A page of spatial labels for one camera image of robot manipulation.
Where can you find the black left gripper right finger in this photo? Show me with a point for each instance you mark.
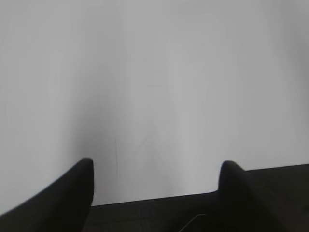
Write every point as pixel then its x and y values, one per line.
pixel 265 200

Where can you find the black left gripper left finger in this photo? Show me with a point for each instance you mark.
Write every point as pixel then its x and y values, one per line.
pixel 61 207

